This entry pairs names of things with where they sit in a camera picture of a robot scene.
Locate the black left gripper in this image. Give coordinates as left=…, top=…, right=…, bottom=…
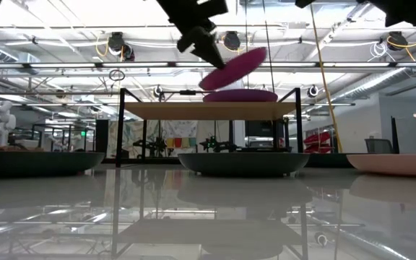
left=156, top=0, right=228, bottom=70

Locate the purple plate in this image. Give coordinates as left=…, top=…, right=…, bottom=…
left=198, top=46, right=268, bottom=92
left=202, top=88, right=279, bottom=103

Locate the dark green plate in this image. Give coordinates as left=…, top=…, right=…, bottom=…
left=0, top=151, right=106, bottom=178
left=177, top=152, right=311, bottom=178

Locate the peach pink plate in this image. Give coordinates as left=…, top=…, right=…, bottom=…
left=346, top=152, right=416, bottom=178

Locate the black monitor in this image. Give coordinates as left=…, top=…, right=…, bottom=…
left=244, top=120, right=278, bottom=139

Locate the black tall cabinet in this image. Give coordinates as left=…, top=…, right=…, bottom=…
left=95, top=118, right=111, bottom=159

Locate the red storage bin rack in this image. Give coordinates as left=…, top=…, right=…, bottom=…
left=303, top=131, right=333, bottom=155

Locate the grey office chair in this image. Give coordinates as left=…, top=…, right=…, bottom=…
left=364, top=138, right=394, bottom=155

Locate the white humanoid robot figure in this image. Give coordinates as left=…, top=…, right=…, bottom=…
left=0, top=100, right=17, bottom=147

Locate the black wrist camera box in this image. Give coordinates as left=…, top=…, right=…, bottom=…
left=194, top=0, right=230, bottom=20

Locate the black hanging cable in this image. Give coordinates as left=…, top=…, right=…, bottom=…
left=261, top=0, right=276, bottom=91

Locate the wooden shelf black metal frame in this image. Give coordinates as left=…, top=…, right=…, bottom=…
left=116, top=87, right=306, bottom=170

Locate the yellow hanging cable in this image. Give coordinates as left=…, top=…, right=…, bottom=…
left=309, top=3, right=344, bottom=154

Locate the hanging wire loop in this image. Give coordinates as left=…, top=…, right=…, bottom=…
left=108, top=69, right=126, bottom=82

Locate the silver ventilation duct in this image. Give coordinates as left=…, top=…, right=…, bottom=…
left=331, top=43, right=416, bottom=105

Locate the black upright post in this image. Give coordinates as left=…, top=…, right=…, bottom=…
left=390, top=116, right=401, bottom=155

